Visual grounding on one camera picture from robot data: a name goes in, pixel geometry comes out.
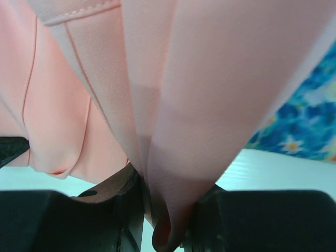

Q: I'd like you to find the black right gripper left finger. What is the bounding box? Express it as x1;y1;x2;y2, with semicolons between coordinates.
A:
1;164;144;251

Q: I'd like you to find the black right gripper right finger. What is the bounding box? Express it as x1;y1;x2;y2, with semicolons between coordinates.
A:
182;185;335;252

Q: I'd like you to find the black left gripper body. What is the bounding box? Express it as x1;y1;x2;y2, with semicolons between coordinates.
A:
0;136;30;168

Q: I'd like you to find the pink skirt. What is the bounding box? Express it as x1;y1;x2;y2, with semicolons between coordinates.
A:
1;1;335;251

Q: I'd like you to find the blue floral skirt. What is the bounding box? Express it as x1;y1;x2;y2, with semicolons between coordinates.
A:
246;44;335;163

